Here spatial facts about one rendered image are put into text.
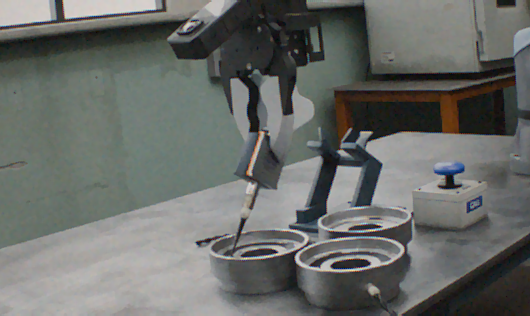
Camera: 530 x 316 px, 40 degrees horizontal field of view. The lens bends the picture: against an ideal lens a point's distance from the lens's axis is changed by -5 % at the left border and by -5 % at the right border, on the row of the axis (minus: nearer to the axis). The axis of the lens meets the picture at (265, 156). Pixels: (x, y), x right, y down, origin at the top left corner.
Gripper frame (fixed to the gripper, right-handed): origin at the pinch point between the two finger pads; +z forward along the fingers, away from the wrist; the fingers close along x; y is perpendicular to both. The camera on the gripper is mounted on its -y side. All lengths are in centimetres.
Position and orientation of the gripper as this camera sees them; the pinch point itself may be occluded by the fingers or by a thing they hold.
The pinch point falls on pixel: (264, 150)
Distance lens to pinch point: 79.5
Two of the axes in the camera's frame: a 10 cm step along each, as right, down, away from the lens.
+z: 1.1, 9.8, 1.7
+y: 6.9, -2.0, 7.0
